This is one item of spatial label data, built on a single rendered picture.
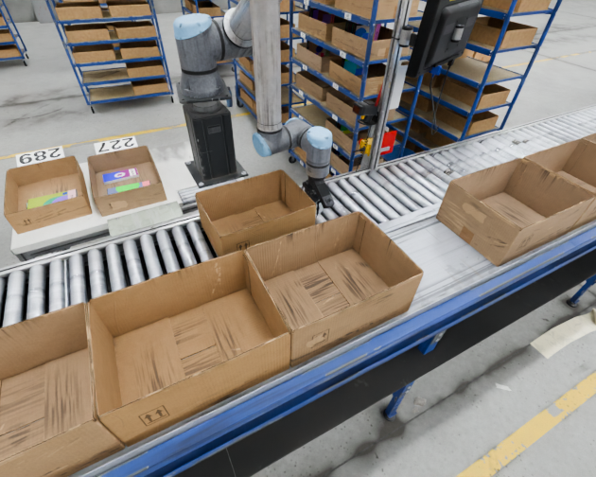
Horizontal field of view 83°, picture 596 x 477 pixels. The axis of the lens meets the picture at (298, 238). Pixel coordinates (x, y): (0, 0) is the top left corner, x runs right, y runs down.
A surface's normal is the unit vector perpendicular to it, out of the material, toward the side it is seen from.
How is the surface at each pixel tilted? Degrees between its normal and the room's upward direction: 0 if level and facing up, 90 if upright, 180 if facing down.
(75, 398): 1
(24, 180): 89
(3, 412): 0
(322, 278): 0
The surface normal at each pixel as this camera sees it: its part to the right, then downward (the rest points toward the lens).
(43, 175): 0.51, 0.58
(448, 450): 0.03, -0.73
